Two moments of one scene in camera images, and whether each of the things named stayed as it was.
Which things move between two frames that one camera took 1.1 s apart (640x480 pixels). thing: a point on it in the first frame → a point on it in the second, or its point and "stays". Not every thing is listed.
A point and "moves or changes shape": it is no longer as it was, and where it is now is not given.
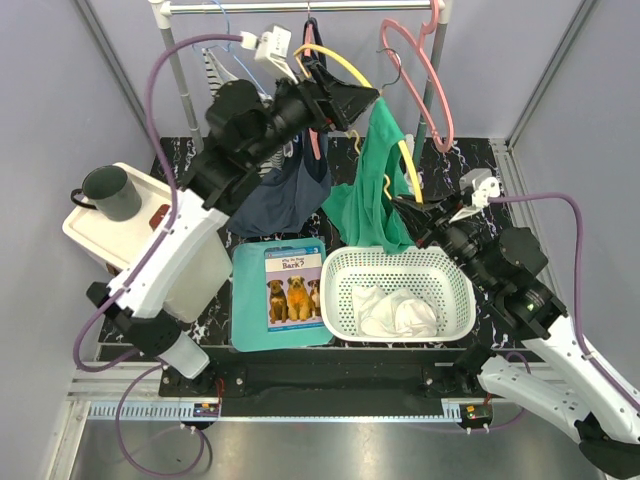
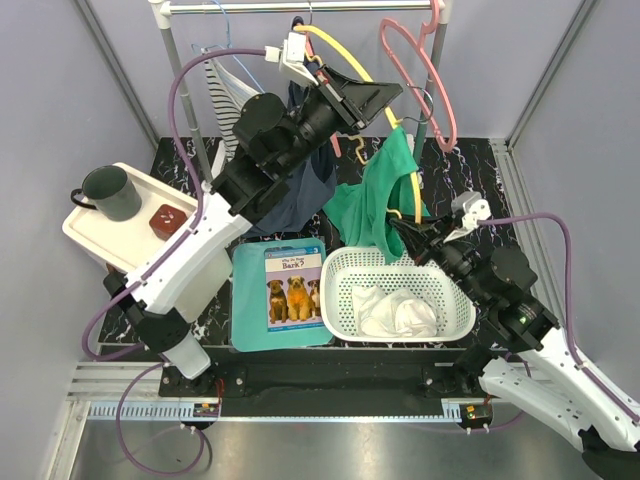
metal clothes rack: (165, 9) stays
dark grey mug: (115, 194) stays
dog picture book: (293, 288) stays
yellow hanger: (365, 74) moves or changes shape
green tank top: (364, 210) moves or changes shape
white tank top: (393, 313) stays
